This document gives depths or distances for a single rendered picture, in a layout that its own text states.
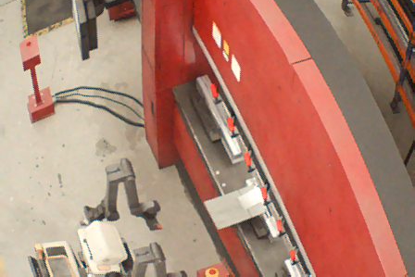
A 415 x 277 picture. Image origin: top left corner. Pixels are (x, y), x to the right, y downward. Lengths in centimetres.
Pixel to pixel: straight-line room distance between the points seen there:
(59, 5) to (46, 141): 138
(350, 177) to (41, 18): 401
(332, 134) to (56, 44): 355
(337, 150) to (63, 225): 278
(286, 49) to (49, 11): 358
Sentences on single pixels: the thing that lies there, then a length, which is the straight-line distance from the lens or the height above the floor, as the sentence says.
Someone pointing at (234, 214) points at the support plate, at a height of 100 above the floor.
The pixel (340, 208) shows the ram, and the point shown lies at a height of 206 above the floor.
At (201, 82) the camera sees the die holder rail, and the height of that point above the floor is 97.
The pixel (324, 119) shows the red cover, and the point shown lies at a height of 230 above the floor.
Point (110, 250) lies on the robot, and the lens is 342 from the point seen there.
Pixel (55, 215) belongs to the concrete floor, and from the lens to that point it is 506.
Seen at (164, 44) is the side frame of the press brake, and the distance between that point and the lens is 408.
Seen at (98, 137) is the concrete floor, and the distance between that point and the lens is 530.
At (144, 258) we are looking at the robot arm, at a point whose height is 161.
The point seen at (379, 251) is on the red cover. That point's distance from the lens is 249.
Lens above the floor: 455
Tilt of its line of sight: 58 degrees down
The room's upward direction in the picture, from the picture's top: 3 degrees clockwise
